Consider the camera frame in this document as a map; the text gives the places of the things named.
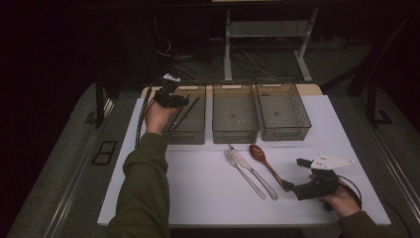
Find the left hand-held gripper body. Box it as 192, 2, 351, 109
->
153, 72, 186, 109

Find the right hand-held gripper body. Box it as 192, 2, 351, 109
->
292, 152, 356, 201

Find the transparent grey storage bin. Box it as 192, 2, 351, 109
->
255, 78, 312, 142
211, 81, 261, 145
157, 82, 207, 146

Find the silver metal knife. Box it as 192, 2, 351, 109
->
228, 144, 279, 201

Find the reddish brown wooden spoon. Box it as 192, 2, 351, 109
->
249, 144, 285, 189

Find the silver metal fork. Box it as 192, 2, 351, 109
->
223, 148, 267, 200

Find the person's left hand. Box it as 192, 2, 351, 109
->
144, 98, 181, 136

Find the person's right hand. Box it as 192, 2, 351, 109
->
309, 175, 362, 220

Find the black upright stand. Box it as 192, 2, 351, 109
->
93, 72, 115, 130

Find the white table cover board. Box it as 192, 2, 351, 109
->
97, 94, 392, 228

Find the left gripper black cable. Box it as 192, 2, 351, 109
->
134, 84, 157, 150

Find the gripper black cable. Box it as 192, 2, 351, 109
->
336, 174, 364, 210
134, 84, 157, 150

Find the tangle of floor cables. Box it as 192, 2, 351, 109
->
154, 18, 278, 82

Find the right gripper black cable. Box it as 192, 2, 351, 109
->
336, 174, 364, 210

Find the white metal stand frame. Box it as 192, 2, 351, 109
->
223, 8, 320, 83

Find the thin dark floor cable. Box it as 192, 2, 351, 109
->
381, 197, 414, 238

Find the black angled stand frame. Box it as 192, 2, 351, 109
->
321, 9, 420, 129

